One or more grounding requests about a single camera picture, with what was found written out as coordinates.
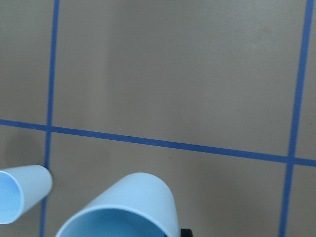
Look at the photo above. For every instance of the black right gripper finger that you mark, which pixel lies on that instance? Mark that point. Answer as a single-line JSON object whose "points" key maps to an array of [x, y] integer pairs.
{"points": [[186, 233]]}

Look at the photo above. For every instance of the blue cup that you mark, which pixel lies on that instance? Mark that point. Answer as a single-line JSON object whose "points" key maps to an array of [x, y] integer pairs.
{"points": [[21, 188], [138, 205]]}

